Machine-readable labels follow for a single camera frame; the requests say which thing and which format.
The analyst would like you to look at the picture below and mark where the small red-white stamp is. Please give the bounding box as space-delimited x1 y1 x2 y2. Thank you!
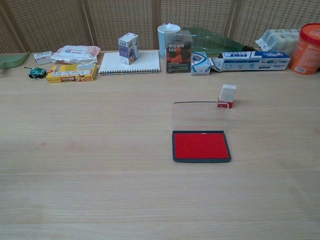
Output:
216 84 237 110

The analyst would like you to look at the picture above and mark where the red ink pad clear lid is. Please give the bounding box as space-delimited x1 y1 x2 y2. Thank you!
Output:
171 100 232 164

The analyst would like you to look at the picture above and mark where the white spiral notebook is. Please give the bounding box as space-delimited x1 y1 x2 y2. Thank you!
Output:
98 50 161 76

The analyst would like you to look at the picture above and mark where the clear coffee capsule box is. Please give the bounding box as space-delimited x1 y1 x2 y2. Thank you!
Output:
164 29 193 74

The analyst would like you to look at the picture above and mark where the blue-white snack pouch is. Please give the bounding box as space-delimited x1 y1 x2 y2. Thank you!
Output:
190 51 212 76

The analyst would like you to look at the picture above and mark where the pale blue plastic mug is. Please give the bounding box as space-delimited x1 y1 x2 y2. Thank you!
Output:
157 22 182 61

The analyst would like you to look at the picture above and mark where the green plastic bottle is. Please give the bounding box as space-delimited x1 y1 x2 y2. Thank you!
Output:
181 26 262 58

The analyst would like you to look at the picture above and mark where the yellow flat cardboard box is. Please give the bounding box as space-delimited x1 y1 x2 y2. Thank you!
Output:
45 62 98 84

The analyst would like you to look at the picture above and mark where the wooden perforated folding screen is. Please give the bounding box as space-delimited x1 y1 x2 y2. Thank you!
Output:
0 0 320 55

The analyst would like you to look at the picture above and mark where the pink white wet wipes pack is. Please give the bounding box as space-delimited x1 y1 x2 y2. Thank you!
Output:
50 45 101 66

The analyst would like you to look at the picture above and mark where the blue white toothpaste box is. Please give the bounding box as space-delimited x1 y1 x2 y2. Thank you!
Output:
209 51 291 73

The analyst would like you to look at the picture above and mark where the small white cardboard box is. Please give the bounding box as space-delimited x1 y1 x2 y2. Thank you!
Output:
33 50 53 66

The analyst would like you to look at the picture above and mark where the white tissue roll pack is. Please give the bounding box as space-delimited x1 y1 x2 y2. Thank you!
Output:
254 28 301 55

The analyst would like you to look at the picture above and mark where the green plastic dustpan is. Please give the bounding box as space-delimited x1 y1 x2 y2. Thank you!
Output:
0 51 31 70

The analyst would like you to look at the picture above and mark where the orange round canister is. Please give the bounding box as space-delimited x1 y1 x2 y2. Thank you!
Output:
289 23 320 75

